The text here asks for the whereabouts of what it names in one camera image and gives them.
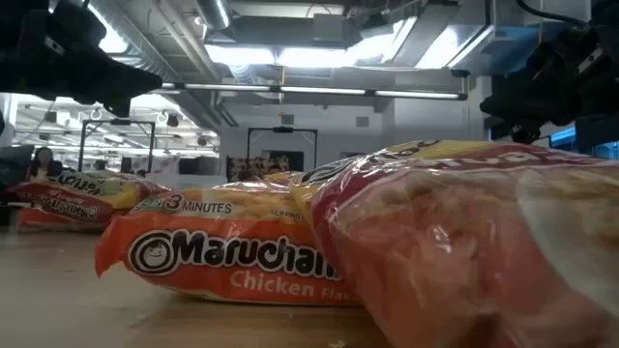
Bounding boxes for black monitor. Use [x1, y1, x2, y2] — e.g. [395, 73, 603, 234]
[0, 144, 35, 194]

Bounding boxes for orange chicken ramen pack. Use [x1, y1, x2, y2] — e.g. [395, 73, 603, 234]
[95, 181, 364, 307]
[17, 207, 115, 233]

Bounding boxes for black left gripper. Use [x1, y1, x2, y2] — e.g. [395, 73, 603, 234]
[0, 0, 163, 118]

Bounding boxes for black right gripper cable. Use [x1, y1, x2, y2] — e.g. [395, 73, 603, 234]
[515, 0, 592, 29]

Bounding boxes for long ceiling light bar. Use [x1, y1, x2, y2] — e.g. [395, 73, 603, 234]
[159, 82, 469, 102]

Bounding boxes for patterned cloth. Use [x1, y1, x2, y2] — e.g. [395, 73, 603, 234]
[226, 155, 291, 183]

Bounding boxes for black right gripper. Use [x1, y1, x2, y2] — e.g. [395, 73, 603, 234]
[481, 14, 619, 145]

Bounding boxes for person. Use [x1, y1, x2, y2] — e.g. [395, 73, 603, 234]
[28, 147, 64, 181]

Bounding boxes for red beef ramen pack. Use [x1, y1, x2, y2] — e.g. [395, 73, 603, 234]
[7, 169, 173, 227]
[289, 139, 619, 348]

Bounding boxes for black metal gantry frame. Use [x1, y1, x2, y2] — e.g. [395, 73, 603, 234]
[79, 119, 156, 173]
[247, 127, 319, 170]

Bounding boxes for blue lit screen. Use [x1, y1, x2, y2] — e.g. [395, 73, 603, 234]
[550, 126, 576, 146]

